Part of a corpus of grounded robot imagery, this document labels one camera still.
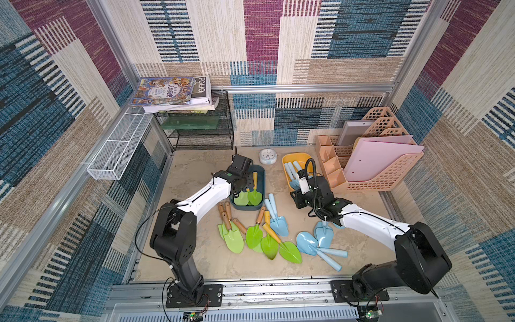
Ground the dark teal storage box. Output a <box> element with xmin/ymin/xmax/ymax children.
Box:
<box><xmin>229</xmin><ymin>165</ymin><xmax>266</xmax><ymax>211</ymax></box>

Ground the blue shovel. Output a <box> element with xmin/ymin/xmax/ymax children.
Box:
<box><xmin>314</xmin><ymin>221</ymin><xmax>334</xmax><ymax>248</ymax></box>
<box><xmin>284</xmin><ymin>163</ymin><xmax>295</xmax><ymax>184</ymax></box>
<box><xmin>297</xmin><ymin>244</ymin><xmax>342</xmax><ymax>272</ymax></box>
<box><xmin>332</xmin><ymin>222</ymin><xmax>345</xmax><ymax>229</ymax></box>
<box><xmin>264</xmin><ymin>199</ymin><xmax>289</xmax><ymax>237</ymax></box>
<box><xmin>290</xmin><ymin>179</ymin><xmax>300</xmax><ymax>191</ymax></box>
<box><xmin>268</xmin><ymin>193</ymin><xmax>278</xmax><ymax>220</ymax></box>
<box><xmin>296</xmin><ymin>232</ymin><xmax>348</xmax><ymax>258</ymax></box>

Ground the blue shovel diagonal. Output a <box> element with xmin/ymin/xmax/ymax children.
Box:
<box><xmin>293</xmin><ymin>160</ymin><xmax>303</xmax><ymax>172</ymax></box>

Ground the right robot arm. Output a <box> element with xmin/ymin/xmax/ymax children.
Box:
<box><xmin>286</xmin><ymin>158</ymin><xmax>452</xmax><ymax>301</ymax></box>

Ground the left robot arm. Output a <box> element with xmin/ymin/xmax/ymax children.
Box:
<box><xmin>150</xmin><ymin>153</ymin><xmax>253</xmax><ymax>305</ymax></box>

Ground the yellow storage box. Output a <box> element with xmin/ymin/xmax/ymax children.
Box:
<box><xmin>282</xmin><ymin>152</ymin><xmax>311</xmax><ymax>192</ymax></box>

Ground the small white alarm clock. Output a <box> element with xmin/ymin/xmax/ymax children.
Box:
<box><xmin>259</xmin><ymin>148</ymin><xmax>278</xmax><ymax>165</ymax></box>

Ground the pink plastic file organizer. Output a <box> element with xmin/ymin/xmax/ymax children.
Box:
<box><xmin>315</xmin><ymin>107</ymin><xmax>425</xmax><ymax>193</ymax></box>

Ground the pink file folder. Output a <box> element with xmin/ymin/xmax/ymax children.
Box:
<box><xmin>343</xmin><ymin>136</ymin><xmax>425</xmax><ymax>182</ymax></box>

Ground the green mat on shelf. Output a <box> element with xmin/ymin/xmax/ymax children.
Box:
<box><xmin>161</xmin><ymin>116</ymin><xmax>219</xmax><ymax>130</ymax></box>

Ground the grey folder in organizer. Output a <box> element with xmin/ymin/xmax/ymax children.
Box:
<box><xmin>337</xmin><ymin>120</ymin><xmax>374</xmax><ymax>146</ymax></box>

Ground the white book stack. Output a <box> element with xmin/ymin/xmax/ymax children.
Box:
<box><xmin>134</xmin><ymin>76</ymin><xmax>220</xmax><ymax>114</ymax></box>

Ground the colourful picture book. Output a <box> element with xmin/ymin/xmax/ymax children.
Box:
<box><xmin>130</xmin><ymin>76</ymin><xmax>195</xmax><ymax>107</ymax></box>

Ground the black wire shelf rack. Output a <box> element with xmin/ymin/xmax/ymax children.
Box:
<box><xmin>154</xmin><ymin>91</ymin><xmax>234</xmax><ymax>151</ymax></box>

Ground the green shovel wooden handle hidden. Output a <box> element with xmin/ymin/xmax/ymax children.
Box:
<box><xmin>232</xmin><ymin>218</ymin><xmax>247</xmax><ymax>234</ymax></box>

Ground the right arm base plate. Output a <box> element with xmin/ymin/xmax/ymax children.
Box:
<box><xmin>330</xmin><ymin>280</ymin><xmax>390</xmax><ymax>304</ymax></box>

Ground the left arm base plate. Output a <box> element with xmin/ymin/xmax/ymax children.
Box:
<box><xmin>164</xmin><ymin>283</ymin><xmax>223</xmax><ymax>309</ymax></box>

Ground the white wire mesh basket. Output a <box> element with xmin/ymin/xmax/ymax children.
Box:
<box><xmin>87</xmin><ymin>110</ymin><xmax>152</xmax><ymax>181</ymax></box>

